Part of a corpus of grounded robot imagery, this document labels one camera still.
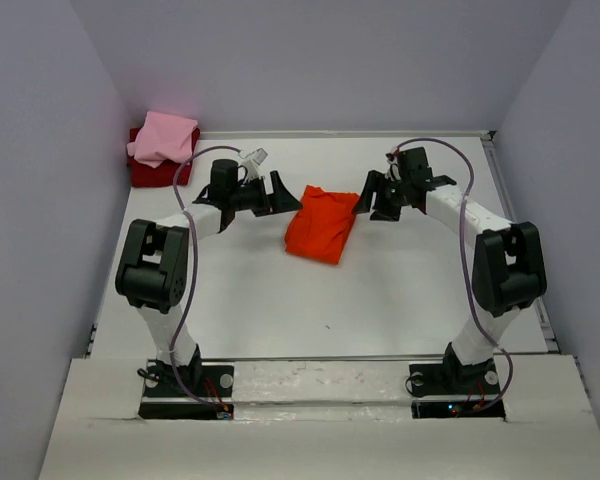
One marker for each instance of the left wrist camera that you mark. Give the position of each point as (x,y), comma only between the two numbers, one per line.
(255,160)

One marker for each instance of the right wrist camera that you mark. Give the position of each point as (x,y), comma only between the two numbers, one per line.
(393,173)

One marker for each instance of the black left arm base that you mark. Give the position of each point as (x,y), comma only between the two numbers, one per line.
(163,399)

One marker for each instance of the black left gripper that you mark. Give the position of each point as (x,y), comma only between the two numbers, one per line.
(280,201)

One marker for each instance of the dark red folded t shirt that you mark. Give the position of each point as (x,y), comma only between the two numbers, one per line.
(145,176)

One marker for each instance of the pink folded t shirt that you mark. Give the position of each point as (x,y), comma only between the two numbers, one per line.
(163,137)

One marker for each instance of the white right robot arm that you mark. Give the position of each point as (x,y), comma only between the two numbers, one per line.
(502,266)

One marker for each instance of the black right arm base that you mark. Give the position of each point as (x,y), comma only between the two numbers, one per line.
(436,397)

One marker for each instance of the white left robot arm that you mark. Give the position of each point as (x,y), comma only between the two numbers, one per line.
(158,267)

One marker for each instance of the orange t shirt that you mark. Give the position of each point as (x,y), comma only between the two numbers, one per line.
(320,230)

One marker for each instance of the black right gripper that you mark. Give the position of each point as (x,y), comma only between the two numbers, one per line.
(372,184)

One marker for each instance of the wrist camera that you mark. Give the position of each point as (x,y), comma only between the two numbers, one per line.
(393,173)
(255,160)

